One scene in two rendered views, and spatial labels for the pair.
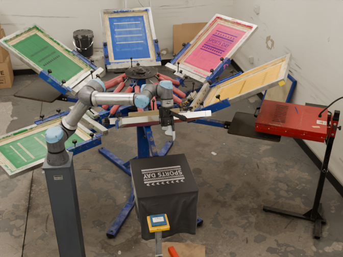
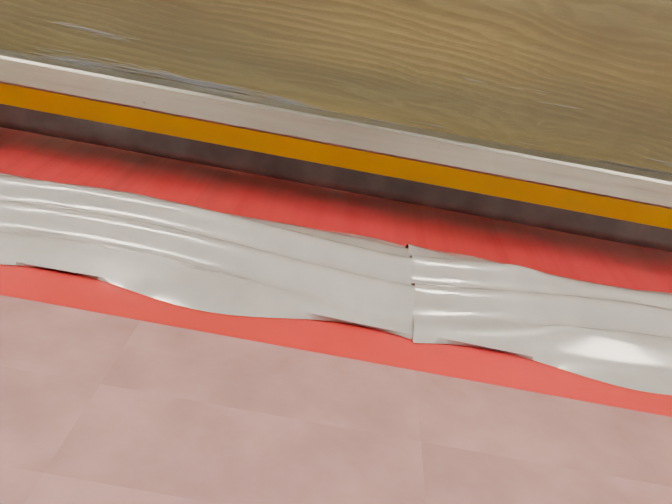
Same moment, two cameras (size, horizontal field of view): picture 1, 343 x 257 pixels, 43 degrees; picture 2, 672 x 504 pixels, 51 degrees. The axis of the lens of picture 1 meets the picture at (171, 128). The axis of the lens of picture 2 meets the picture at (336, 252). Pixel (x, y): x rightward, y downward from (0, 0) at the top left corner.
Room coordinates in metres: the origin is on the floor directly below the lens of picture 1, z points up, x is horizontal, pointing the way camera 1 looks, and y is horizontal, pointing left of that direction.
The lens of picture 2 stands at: (2.72, 0.12, 1.45)
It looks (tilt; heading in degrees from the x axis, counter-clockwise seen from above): 56 degrees down; 10
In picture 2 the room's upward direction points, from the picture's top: 12 degrees clockwise
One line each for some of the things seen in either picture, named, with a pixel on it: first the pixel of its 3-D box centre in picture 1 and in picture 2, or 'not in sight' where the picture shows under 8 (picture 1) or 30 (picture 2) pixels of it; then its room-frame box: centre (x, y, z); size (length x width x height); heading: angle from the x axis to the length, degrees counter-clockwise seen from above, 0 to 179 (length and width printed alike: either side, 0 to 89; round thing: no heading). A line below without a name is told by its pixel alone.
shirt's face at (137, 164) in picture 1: (162, 174); not in sight; (2.61, 0.06, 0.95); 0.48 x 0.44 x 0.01; 11
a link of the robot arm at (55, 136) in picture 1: (55, 138); not in sight; (2.44, 0.77, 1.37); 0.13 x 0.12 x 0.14; 163
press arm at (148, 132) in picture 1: (152, 145); not in sight; (3.10, 0.16, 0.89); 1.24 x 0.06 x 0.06; 11
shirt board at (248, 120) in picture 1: (209, 121); not in sight; (3.49, -0.35, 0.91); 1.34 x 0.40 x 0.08; 71
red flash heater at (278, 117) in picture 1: (293, 120); not in sight; (3.25, -1.06, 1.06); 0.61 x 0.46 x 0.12; 71
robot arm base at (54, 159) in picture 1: (56, 153); not in sight; (2.43, 0.78, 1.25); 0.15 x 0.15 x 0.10
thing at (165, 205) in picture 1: (168, 216); not in sight; (2.39, 0.02, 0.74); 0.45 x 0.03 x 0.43; 101
